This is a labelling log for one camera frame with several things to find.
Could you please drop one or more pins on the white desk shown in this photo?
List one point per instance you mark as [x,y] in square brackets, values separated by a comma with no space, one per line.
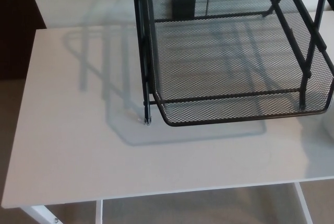
[78,135]

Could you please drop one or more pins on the black mesh file tray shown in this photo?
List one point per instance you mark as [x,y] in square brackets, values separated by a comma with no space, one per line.
[235,59]

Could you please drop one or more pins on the dark brown wooden cabinet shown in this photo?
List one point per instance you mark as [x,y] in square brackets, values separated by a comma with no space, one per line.
[15,25]

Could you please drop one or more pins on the black rectangular wall plate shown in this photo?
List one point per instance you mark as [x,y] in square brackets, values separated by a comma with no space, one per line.
[183,7]

